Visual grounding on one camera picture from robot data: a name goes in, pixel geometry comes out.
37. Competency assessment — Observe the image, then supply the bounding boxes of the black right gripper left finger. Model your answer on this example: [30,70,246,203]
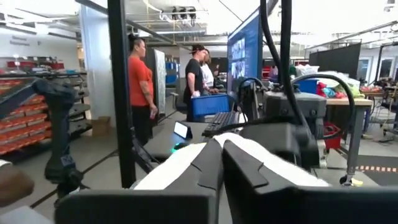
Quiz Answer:
[55,138,225,224]

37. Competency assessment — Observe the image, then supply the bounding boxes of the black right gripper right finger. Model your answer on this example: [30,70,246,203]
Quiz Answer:
[222,139,398,224]

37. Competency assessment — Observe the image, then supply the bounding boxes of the plain white towel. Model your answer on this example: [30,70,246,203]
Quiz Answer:
[132,131,331,191]

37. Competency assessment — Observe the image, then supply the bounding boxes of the grey operator desk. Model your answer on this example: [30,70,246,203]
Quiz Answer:
[142,119,244,163]

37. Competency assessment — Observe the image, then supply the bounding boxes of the red plastic bin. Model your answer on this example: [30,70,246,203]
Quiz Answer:
[322,120,343,151]

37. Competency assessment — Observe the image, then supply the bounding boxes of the black computer mouse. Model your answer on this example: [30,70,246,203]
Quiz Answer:
[170,141,189,154]

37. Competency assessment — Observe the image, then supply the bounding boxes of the small tablet on stand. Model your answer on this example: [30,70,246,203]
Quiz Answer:
[172,121,194,140]

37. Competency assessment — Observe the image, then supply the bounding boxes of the cardboard box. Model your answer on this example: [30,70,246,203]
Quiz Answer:
[90,115,112,138]

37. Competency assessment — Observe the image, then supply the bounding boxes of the wooden work table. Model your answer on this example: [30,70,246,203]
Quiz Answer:
[325,96,374,185]

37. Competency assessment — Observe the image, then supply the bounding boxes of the colourful cloth pile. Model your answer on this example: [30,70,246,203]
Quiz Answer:
[315,79,365,100]

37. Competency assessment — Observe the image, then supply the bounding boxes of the black keyboard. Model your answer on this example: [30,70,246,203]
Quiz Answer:
[201,111,241,137]

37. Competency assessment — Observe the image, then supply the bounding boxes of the blue plastic crate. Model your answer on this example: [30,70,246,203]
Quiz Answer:
[190,93,231,119]

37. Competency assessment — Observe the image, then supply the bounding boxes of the person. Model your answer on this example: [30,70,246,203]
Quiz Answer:
[127,33,159,147]
[182,44,208,123]
[200,49,221,96]

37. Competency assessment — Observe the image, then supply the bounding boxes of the shelf rack with red bins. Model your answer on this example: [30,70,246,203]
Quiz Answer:
[0,55,91,157]

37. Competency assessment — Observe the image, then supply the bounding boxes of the black partition panel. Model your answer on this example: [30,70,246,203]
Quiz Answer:
[308,42,363,81]

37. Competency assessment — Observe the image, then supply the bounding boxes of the blue screen monitor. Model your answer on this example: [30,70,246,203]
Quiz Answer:
[226,8,264,95]

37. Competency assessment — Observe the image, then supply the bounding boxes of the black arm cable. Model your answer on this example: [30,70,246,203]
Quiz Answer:
[290,73,357,141]
[259,0,308,132]

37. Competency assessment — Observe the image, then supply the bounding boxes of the black frame post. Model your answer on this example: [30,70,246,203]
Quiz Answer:
[106,0,138,190]

